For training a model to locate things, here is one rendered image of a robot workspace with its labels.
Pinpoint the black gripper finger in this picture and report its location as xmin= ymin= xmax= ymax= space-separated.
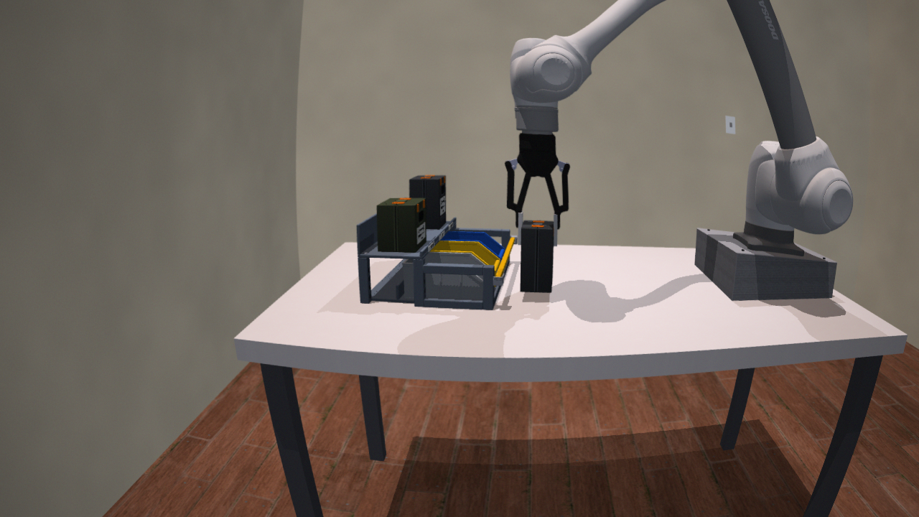
xmin=541 ymin=161 xmax=570 ymax=246
xmin=505 ymin=159 xmax=534 ymax=246

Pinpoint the yellow thin bar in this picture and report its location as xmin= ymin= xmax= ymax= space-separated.
xmin=495 ymin=238 xmax=515 ymax=277

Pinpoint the grey metal shelf rack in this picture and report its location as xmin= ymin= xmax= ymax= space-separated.
xmin=357 ymin=213 xmax=518 ymax=310

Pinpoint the blue bin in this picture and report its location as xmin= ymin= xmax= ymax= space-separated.
xmin=441 ymin=231 xmax=505 ymax=262

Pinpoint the grey open bin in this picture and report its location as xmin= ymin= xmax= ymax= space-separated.
xmin=403 ymin=252 xmax=485 ymax=299

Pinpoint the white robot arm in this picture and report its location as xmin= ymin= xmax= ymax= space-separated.
xmin=510 ymin=0 xmax=853 ymax=256

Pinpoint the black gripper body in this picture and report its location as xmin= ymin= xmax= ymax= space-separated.
xmin=517 ymin=133 xmax=559 ymax=177

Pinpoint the yellow open bin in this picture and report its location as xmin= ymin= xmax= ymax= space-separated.
xmin=430 ymin=241 xmax=500 ymax=273

